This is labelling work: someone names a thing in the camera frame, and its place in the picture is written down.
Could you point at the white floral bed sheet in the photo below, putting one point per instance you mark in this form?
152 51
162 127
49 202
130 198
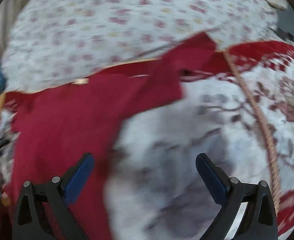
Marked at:
112 30

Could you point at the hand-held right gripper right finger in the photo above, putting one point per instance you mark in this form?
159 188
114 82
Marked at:
212 180

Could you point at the dark red small garment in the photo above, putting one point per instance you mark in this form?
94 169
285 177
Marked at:
62 130

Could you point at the plush floral blanket red border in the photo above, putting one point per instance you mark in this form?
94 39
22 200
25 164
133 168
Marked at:
187 155

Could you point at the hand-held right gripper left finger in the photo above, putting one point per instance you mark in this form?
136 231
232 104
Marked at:
79 177

